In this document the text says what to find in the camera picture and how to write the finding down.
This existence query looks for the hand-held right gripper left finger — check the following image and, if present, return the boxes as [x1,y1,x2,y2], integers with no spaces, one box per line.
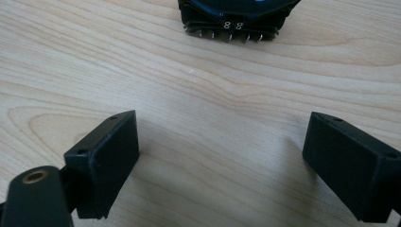
[63,110,140,219]

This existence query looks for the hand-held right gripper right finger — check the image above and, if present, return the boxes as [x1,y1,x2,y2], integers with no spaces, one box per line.
[302,111,401,223]

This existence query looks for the blue toy car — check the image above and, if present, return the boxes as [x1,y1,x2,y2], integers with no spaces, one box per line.
[177,0,302,44]

